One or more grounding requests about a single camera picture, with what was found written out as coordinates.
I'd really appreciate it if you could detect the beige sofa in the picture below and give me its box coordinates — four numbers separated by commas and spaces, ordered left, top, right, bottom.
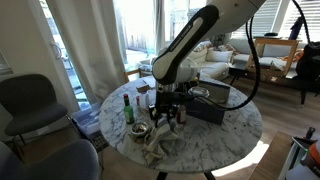
139, 37, 303, 81

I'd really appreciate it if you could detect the purple folded umbrella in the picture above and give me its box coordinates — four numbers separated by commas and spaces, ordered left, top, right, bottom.
288, 15, 305, 41

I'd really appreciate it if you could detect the white paper sheet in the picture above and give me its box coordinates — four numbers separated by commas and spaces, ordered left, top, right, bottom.
142, 76, 158, 89

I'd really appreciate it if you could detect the blue grey chair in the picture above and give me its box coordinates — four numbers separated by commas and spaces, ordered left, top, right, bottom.
0, 139, 101, 180

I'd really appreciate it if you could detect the floral patterned cushion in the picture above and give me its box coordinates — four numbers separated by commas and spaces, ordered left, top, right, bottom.
192, 41, 213, 53

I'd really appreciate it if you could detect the wooden frame stand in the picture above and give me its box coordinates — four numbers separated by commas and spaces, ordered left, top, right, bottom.
248, 37, 300, 78

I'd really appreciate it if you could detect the cream cushion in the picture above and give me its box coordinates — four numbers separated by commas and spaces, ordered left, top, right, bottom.
204, 48, 234, 64

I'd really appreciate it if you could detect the orange cloth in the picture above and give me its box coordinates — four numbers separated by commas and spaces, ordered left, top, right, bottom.
289, 49, 305, 63

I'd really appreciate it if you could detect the black bag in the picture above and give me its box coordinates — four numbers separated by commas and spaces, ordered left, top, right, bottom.
295, 41, 320, 92

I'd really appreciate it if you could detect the white plastic bottle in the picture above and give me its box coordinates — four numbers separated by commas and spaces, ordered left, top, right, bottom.
138, 90, 151, 111

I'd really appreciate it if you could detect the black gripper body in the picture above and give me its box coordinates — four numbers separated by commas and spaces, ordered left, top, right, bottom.
154, 89, 194, 117

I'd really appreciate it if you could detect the striped beige cloth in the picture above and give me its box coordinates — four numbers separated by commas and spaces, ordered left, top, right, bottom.
143, 116, 180, 166

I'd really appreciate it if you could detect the brown sauce bottle red cap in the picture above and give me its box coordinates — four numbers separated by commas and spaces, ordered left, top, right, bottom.
176, 103, 187, 125

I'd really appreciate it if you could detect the black low table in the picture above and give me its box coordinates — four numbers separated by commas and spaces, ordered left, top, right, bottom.
228, 64, 320, 105

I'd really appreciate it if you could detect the dark grey shell chair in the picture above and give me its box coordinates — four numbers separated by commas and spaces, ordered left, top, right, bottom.
0, 73, 69, 143

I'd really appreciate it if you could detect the clear round plastic container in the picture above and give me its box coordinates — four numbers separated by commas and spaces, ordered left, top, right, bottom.
187, 86, 211, 100

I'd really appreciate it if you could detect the grey patterned pillow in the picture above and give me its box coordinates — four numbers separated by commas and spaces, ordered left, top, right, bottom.
139, 63, 155, 75

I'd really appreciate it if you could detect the clear plastic storage bin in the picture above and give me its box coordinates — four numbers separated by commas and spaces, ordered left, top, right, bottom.
70, 101, 111, 152

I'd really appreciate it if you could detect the green glass bottle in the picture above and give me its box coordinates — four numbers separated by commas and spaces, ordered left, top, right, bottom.
122, 93, 136, 125

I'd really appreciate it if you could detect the small brown cardboard box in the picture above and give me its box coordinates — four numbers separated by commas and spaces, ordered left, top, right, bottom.
135, 84, 151, 94

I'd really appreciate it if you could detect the wooden bench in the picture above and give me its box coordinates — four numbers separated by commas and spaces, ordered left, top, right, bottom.
248, 130, 295, 180

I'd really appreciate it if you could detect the white door handle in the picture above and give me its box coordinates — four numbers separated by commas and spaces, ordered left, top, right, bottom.
50, 42, 63, 60

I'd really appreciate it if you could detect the blue cardboard box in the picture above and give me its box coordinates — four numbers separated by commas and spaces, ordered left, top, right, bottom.
184, 79, 232, 126

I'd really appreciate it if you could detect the white curtain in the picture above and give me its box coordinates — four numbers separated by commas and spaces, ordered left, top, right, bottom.
45, 0, 128, 104

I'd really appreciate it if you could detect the small round bowl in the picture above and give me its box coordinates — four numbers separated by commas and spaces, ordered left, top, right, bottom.
130, 121, 150, 141

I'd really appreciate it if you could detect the orange black tool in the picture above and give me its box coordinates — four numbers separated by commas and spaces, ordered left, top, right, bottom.
301, 141, 320, 168

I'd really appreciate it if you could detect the black table base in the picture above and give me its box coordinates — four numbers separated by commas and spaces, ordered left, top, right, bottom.
155, 170, 217, 180

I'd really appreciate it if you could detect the wooden chair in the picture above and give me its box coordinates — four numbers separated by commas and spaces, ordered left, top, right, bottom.
123, 68, 143, 83

